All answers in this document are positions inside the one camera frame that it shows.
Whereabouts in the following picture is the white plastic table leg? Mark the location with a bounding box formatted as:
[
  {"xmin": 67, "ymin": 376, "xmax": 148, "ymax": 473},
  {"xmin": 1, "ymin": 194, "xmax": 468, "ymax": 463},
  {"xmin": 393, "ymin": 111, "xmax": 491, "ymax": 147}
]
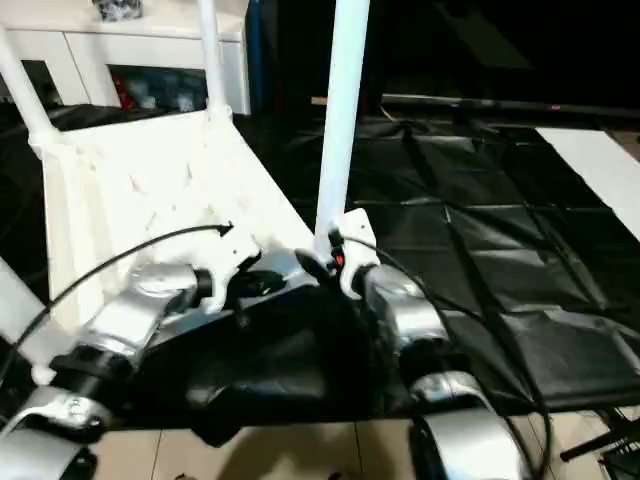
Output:
[
  {"xmin": 198, "ymin": 0, "xmax": 233, "ymax": 120},
  {"xmin": 0, "ymin": 27, "xmax": 65, "ymax": 147},
  {"xmin": 313, "ymin": 0, "xmax": 373, "ymax": 252},
  {"xmin": 0, "ymin": 257, "xmax": 59, "ymax": 387}
]

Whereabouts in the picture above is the white flat board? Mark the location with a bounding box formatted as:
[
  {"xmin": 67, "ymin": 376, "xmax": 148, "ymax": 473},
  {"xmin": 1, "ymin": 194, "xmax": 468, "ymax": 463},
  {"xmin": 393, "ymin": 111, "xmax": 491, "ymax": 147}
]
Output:
[{"xmin": 533, "ymin": 126, "xmax": 640, "ymax": 227}]

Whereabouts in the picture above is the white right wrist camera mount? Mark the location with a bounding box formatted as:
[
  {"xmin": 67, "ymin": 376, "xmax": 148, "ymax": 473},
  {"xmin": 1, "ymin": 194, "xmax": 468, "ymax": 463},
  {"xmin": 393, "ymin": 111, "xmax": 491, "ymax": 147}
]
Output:
[{"xmin": 327, "ymin": 208, "xmax": 379, "ymax": 301}]

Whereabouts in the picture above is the black mat cloth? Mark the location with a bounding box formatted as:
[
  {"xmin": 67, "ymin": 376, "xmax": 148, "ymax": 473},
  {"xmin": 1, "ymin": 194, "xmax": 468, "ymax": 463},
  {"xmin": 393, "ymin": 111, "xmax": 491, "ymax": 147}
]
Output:
[{"xmin": 0, "ymin": 99, "xmax": 640, "ymax": 449}]

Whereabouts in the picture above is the black tripod leg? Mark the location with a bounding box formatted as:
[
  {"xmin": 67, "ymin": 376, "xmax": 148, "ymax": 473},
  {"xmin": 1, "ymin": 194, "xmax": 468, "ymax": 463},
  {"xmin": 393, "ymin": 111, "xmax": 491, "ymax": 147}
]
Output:
[{"xmin": 559, "ymin": 422, "xmax": 640, "ymax": 462}]

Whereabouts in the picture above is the black left wrist camera cable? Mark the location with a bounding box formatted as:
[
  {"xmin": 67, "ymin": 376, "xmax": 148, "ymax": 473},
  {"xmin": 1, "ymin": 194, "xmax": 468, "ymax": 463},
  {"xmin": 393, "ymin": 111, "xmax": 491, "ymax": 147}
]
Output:
[{"xmin": 0, "ymin": 221, "xmax": 236, "ymax": 382}]

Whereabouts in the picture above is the white plastic table top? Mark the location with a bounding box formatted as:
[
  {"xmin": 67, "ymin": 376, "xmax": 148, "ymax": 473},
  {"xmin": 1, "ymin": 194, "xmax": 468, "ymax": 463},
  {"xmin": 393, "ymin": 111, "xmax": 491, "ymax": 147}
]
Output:
[{"xmin": 28, "ymin": 107, "xmax": 322, "ymax": 387}]

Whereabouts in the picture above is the white sideboard cabinet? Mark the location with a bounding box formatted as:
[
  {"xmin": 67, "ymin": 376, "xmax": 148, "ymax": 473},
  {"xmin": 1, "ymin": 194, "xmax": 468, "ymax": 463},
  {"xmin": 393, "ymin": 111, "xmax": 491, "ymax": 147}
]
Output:
[{"xmin": 0, "ymin": 0, "xmax": 251, "ymax": 115}]

